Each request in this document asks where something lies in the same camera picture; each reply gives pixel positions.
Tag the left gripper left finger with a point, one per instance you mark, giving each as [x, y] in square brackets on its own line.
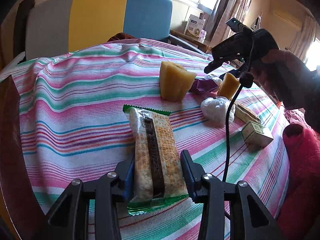
[126, 174]

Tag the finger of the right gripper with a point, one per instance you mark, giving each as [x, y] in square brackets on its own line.
[214, 65]
[236, 72]

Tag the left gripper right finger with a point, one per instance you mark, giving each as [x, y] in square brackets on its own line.
[192, 174]

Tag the small yellow sponge wedge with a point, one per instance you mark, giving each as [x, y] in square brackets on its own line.
[229, 86]

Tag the cracker packet green ends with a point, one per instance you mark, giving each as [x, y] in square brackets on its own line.
[158, 181]

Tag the large yellow sponge block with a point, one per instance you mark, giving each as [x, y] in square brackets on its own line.
[174, 81]

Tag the green white small box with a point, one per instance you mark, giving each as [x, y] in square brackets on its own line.
[256, 134]

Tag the person's right hand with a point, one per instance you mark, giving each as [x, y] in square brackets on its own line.
[285, 76]

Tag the pink patterned curtain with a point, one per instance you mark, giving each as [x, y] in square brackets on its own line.
[224, 10]

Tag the wooden bedside desk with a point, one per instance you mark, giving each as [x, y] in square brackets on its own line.
[204, 46]

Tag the white appliance box on desk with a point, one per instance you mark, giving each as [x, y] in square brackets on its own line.
[194, 26]

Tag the striped bed sheet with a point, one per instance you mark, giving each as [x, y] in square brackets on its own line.
[90, 150]

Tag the maroon cloth by headboard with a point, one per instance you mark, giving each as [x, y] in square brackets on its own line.
[120, 36]

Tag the gold metal tin box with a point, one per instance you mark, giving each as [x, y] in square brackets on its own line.
[21, 214]

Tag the red fleece sleeve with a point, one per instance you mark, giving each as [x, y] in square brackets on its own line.
[299, 215]

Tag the black rolled mat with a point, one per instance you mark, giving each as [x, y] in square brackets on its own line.
[20, 26]

